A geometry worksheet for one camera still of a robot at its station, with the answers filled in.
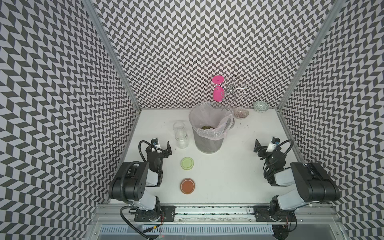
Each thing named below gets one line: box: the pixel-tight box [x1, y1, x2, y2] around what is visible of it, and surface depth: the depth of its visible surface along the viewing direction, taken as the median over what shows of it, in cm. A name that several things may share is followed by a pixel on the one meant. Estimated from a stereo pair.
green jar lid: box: [180, 156, 195, 171], surface depth 91 cm
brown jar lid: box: [180, 177, 196, 195], surface depth 82 cm
